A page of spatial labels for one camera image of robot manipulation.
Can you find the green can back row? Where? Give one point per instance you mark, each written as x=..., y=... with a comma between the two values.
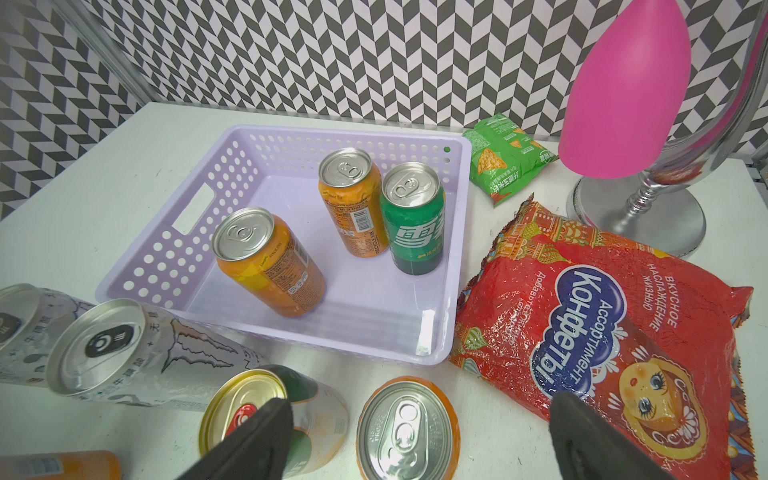
x=413, y=208

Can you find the chrome glass holder stand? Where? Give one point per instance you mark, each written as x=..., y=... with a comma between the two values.
x=655, y=206

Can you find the red candy bag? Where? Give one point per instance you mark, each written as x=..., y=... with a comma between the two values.
x=643, y=337

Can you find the green snack packet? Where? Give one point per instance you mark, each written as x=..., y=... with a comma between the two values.
x=504, y=159

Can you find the orange schweppes can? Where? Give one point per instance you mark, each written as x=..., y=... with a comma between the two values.
x=260, y=252

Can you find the orange fanta can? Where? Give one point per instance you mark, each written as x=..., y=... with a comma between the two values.
x=99, y=464
x=408, y=429

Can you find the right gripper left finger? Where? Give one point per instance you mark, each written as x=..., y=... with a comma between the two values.
x=258, y=449

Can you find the pink wine glass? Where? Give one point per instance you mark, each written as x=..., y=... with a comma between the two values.
x=627, y=93

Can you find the orange soda can back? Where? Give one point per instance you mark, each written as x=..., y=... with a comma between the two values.
x=350, y=186

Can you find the green can gold top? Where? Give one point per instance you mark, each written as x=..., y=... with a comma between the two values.
x=320, y=416

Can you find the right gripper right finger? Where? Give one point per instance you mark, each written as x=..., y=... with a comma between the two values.
x=588, y=447

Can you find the lavender plastic basket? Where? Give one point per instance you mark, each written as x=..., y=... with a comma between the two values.
x=370, y=307

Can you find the white monster can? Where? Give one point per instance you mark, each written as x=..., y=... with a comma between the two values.
x=32, y=320
x=126, y=352

